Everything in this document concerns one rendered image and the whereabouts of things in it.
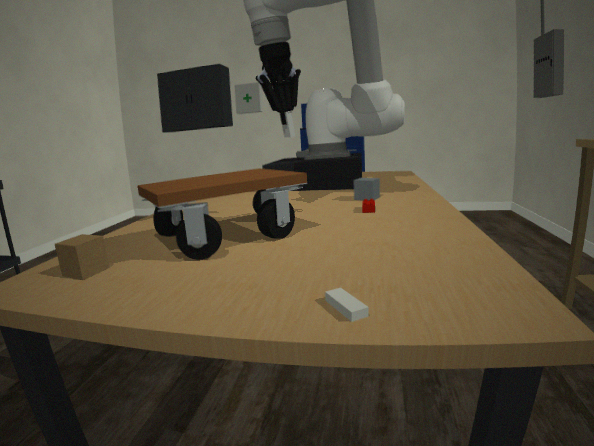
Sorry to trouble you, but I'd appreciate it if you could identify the red toy brick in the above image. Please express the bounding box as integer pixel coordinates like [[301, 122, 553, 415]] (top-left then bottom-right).
[[362, 199, 375, 213]]

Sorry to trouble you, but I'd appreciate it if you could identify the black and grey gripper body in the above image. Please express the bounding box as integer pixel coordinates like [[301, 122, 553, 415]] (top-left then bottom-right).
[[259, 42, 293, 82]]

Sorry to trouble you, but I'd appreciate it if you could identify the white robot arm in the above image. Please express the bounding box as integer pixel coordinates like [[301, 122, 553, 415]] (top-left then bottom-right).
[[243, 0, 405, 160]]

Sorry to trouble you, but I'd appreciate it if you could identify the wooden dolly on casters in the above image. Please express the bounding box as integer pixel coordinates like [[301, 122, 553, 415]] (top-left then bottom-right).
[[137, 169, 307, 260]]

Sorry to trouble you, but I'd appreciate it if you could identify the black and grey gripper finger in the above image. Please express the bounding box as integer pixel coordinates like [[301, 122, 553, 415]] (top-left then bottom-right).
[[283, 66, 301, 137], [256, 67, 293, 137]]

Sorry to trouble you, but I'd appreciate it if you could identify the brown cube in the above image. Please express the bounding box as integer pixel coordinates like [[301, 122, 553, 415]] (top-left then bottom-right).
[[55, 234, 110, 280]]

